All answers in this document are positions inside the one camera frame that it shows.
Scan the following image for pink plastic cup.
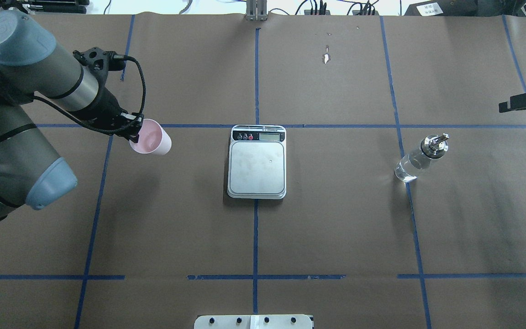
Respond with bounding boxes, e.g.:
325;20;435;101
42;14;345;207
129;119;173;155

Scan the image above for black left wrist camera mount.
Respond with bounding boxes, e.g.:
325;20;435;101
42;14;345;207
72;47;126;72

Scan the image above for black folded tripod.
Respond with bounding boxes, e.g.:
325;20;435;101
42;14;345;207
0;0;90;14

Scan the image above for aluminium frame post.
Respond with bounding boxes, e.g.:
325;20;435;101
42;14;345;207
245;0;268;21

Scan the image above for clear glass sauce bottle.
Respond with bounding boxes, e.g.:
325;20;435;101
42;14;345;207
394;133;450;183

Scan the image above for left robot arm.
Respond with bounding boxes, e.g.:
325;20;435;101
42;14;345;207
0;10;147;222

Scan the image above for digital kitchen scale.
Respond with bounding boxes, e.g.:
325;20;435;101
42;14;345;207
227;125;287;200

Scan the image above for black box with label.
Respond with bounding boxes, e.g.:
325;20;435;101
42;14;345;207
403;0;478;16

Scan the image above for white pedestal column base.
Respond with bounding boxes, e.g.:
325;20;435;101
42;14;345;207
194;314;315;329

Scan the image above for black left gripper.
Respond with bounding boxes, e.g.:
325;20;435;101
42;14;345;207
104;110;144;142

